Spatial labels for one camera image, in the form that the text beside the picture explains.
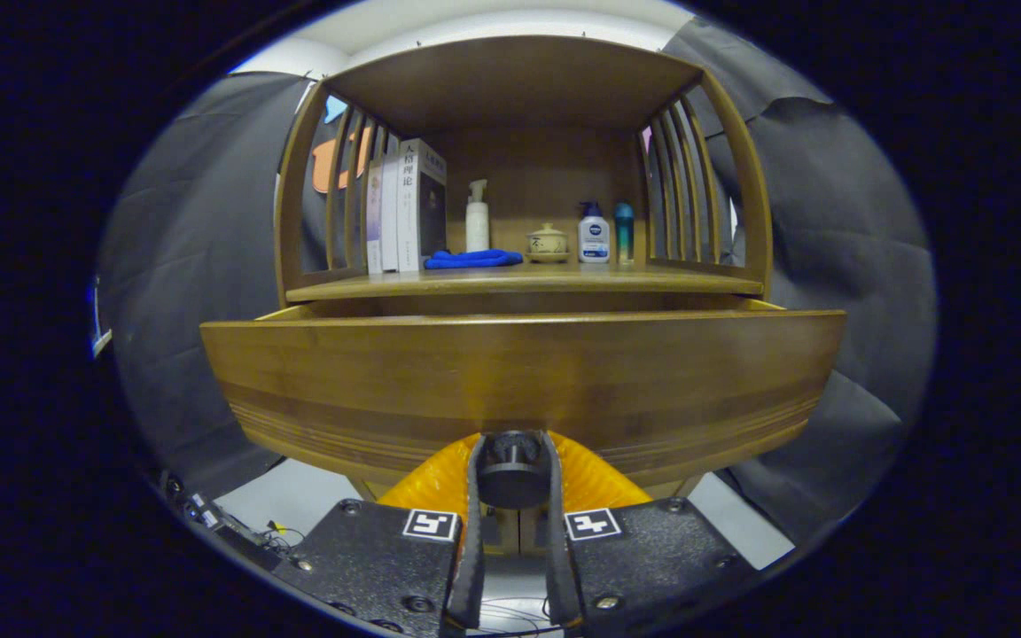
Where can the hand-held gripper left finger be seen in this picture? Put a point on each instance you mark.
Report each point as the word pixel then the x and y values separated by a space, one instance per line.
pixel 473 558

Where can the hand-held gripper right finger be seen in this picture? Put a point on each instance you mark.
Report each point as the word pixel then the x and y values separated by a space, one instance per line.
pixel 557 558

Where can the black round drawer knob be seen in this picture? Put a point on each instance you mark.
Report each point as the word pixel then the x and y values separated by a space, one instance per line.
pixel 512 483

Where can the brown wooden drawer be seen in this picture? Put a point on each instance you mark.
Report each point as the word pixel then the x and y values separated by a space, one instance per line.
pixel 519 372

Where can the wooden countertop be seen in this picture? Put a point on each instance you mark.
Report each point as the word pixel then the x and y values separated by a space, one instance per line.
pixel 564 279

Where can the brown wooden cabinet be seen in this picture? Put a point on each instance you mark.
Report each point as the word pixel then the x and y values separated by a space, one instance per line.
pixel 546 168

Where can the blue cloth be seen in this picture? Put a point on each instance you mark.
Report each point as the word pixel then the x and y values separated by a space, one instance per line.
pixel 475 259

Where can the beige lidded ceramic teacup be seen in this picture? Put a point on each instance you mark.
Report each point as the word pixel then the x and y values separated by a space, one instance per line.
pixel 548 244

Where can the white lotion bottle blue cap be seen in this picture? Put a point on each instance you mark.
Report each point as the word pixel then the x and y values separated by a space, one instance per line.
pixel 594 239

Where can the white pump bottle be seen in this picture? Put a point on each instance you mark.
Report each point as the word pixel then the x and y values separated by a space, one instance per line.
pixel 478 230

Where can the teal bottle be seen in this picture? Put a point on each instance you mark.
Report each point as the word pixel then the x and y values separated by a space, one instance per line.
pixel 624 235

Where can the thin white book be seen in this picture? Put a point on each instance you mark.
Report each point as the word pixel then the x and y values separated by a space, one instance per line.
pixel 389 221

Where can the thin pale purple book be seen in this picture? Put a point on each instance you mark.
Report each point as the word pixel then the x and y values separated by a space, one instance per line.
pixel 374 221

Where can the white book with dark cover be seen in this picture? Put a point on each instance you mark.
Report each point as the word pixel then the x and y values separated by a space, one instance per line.
pixel 408 213

